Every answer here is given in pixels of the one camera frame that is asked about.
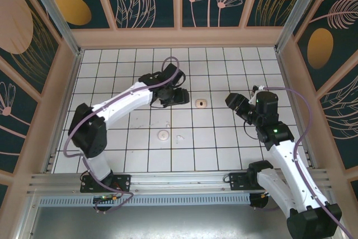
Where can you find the pink earbud charging case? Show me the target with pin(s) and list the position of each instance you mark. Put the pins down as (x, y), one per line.
(198, 106)

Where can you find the white round charging case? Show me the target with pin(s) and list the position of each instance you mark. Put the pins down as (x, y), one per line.
(162, 135)

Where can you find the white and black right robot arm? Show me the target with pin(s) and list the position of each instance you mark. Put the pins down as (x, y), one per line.
(291, 166)

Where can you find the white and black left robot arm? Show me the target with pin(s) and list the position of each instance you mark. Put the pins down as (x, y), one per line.
(123, 104)

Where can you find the small circuit board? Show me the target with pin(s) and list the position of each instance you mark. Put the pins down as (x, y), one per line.
(102, 198)

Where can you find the grey metal sheet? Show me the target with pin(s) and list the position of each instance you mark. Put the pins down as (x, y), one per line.
(179, 222)

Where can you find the aluminium side rail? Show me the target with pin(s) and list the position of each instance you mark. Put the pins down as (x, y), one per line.
(284, 76)
(74, 76)

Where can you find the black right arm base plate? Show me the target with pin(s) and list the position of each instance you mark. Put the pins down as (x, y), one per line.
(237, 181)

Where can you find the aluminium mounting rail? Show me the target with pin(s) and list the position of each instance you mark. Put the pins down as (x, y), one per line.
(179, 180)

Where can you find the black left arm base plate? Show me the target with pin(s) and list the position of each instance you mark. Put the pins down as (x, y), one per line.
(123, 183)

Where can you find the aluminium corner post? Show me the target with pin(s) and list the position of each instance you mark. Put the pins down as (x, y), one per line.
(296, 12)
(56, 15)

